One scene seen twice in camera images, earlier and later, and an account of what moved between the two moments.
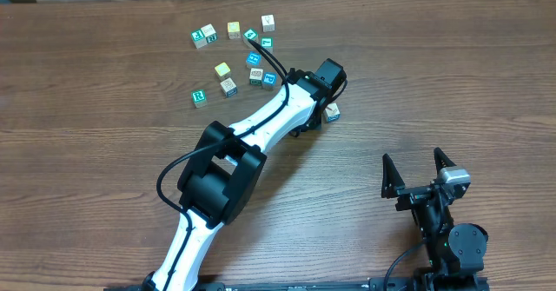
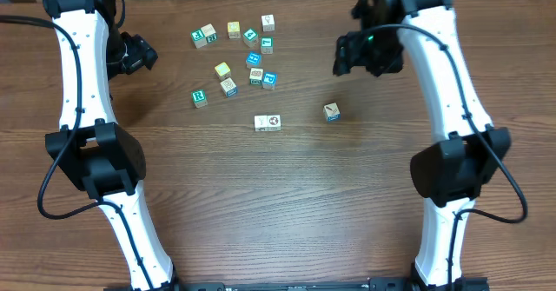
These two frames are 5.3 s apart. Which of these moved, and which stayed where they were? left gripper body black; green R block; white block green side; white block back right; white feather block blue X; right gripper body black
Moved: left gripper body black; right gripper body black
Stayed: white block green side; white feather block blue X; green R block; white block back right
